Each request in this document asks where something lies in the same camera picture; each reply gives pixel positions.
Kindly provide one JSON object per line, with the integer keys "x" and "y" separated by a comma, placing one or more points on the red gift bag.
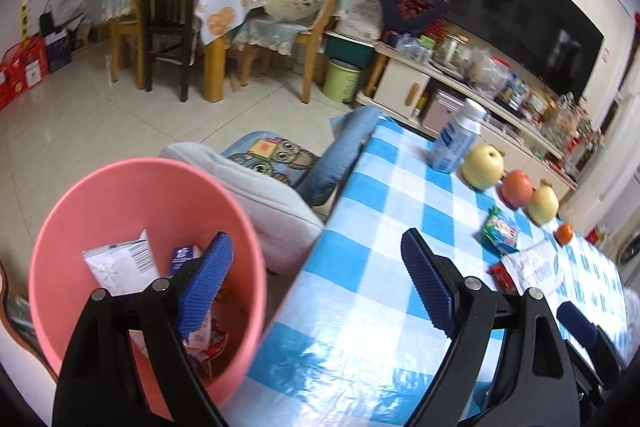
{"x": 34, "y": 57}

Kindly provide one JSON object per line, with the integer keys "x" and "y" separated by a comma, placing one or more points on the white barcode wrapper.
{"x": 120, "y": 264}

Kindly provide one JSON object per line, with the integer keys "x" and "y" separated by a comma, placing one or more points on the yellow pear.
{"x": 543, "y": 205}

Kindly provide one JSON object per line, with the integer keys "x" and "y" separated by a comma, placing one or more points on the white brown-edged furniture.
{"x": 7, "y": 342}

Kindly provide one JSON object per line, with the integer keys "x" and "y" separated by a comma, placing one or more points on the yellow-green apple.
{"x": 482, "y": 167}

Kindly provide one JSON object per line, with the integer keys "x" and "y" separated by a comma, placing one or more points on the orange mandarin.
{"x": 565, "y": 234}

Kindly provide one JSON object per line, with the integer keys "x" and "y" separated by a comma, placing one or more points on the white blue plastic bottle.
{"x": 455, "y": 139}

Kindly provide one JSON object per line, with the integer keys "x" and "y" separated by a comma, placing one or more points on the dark blue paper bag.
{"x": 59, "y": 49}

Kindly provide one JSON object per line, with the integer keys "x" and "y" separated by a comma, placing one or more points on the red apple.
{"x": 517, "y": 188}

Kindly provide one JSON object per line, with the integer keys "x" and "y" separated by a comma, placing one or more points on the white plastic wrapper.
{"x": 537, "y": 264}

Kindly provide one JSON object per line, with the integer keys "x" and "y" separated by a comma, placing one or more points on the dark blue flower bouquet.
{"x": 410, "y": 2}

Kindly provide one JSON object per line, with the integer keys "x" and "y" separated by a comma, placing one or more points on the light green waste bin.
{"x": 341, "y": 82}

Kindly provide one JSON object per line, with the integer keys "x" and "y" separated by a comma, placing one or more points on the black television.
{"x": 525, "y": 22}

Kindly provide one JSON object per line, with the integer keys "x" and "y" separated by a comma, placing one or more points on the dark green storage box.
{"x": 350, "y": 46}

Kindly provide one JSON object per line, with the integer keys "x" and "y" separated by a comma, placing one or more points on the white washing machine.
{"x": 629, "y": 252}

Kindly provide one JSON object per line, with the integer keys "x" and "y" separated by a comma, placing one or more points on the light wooden chair lace cover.
{"x": 310, "y": 37}

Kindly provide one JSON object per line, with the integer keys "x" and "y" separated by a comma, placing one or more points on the red gift box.
{"x": 10, "y": 82}

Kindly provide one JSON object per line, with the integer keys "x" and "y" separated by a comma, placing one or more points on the wooden dining table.
{"x": 214, "y": 72}

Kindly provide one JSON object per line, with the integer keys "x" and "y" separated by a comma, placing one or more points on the red wrapper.
{"x": 218, "y": 343}

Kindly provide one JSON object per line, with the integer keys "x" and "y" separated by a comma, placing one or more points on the pink plastic bin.
{"x": 125, "y": 197}

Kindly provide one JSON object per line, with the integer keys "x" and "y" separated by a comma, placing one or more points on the grey metal box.
{"x": 442, "y": 112}

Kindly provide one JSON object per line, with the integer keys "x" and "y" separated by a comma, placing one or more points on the glass kettle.
{"x": 450, "y": 49}

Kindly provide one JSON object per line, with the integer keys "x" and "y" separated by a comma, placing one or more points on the clear plastic bag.
{"x": 482, "y": 74}

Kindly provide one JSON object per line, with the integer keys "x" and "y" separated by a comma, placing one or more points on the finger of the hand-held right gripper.
{"x": 577, "y": 324}

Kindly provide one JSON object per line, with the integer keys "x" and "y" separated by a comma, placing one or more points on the grey metal bracket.
{"x": 20, "y": 312}

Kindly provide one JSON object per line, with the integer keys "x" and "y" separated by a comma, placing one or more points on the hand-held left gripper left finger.
{"x": 205, "y": 287}

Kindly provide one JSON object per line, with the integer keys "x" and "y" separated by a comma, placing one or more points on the white printed sack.
{"x": 362, "y": 14}

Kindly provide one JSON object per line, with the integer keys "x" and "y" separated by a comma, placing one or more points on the cream television cabinet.
{"x": 400, "y": 82}

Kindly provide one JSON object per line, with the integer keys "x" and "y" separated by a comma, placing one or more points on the cartoon print cushion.
{"x": 270, "y": 152}

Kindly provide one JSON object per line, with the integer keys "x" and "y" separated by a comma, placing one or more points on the blue denim pillow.
{"x": 340, "y": 147}

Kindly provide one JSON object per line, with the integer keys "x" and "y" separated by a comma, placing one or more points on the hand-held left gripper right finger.
{"x": 430, "y": 287}

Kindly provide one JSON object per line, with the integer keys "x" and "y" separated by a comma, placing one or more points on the orange print tablecloth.
{"x": 225, "y": 2}

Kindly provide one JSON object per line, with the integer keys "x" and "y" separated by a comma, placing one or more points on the green snack packet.
{"x": 500, "y": 232}

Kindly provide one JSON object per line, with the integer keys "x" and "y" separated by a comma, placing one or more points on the small blue carton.
{"x": 181, "y": 257}

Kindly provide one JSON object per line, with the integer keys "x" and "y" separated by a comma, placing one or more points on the blue white checkered tablecloth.
{"x": 380, "y": 227}

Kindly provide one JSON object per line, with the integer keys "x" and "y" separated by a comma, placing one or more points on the white paper bag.
{"x": 67, "y": 2}

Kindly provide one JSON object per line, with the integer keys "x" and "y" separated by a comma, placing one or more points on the dried flower bunch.
{"x": 575, "y": 119}

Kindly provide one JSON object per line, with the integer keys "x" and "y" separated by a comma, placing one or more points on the red snack packet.
{"x": 502, "y": 278}

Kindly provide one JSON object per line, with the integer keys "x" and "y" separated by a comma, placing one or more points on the small water bottle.
{"x": 511, "y": 91}
{"x": 522, "y": 94}

